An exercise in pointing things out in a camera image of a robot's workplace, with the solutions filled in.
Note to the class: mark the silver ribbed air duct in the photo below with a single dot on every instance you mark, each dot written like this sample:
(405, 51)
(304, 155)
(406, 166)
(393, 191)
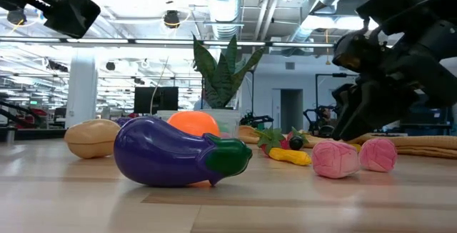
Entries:
(225, 4)

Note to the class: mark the small black toy ball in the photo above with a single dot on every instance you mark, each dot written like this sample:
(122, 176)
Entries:
(296, 143)

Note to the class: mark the black background monitor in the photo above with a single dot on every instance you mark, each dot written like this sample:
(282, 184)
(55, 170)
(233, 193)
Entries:
(146, 100)

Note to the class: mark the green snake plant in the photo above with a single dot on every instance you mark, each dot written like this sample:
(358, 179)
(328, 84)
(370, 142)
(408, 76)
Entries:
(221, 79)

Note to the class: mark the overhead rig light bar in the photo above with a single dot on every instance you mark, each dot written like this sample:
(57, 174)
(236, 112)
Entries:
(178, 42)

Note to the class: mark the pink plush toy chunk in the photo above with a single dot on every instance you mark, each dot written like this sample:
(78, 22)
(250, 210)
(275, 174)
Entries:
(225, 135)
(378, 154)
(333, 159)

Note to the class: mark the orange toy orange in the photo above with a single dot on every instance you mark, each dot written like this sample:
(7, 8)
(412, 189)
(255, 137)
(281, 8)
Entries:
(194, 123)

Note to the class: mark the building pillar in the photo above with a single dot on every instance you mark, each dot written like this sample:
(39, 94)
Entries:
(82, 90)

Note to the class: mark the tan toy potato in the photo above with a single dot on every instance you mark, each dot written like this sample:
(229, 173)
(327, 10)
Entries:
(91, 138)

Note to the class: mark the black background robot arms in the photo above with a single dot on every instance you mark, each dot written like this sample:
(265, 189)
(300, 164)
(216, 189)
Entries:
(321, 129)

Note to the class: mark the purple toy eggplant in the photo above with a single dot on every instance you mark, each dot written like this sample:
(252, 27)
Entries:
(168, 154)

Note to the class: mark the green exit sign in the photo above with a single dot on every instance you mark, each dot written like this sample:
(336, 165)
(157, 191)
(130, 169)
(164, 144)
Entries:
(34, 102)

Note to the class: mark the black background frame stand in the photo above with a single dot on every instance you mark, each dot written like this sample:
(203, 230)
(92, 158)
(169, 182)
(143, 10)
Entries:
(332, 75)

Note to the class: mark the green black background robot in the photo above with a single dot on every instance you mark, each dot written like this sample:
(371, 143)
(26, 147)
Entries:
(255, 120)

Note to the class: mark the clear plastic tupperware container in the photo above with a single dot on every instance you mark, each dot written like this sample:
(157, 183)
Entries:
(163, 114)

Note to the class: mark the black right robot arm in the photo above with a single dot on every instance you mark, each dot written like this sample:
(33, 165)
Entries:
(428, 4)

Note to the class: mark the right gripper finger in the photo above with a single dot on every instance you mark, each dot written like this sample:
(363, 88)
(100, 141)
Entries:
(344, 99)
(375, 104)

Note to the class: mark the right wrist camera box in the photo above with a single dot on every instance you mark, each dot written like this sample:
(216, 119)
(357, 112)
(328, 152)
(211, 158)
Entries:
(353, 50)

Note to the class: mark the orange cloth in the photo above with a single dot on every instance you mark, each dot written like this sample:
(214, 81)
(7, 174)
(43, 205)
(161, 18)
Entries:
(428, 145)

